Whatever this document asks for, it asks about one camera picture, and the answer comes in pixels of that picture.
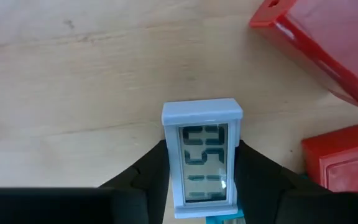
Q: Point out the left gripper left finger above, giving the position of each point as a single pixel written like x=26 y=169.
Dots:
x=148 y=186

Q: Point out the red digital clock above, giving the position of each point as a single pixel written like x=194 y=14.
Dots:
x=337 y=37
x=346 y=161

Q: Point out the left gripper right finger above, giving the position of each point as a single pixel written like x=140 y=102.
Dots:
x=259 y=186

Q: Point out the light blue digital clock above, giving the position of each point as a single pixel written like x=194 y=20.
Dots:
x=202 y=115

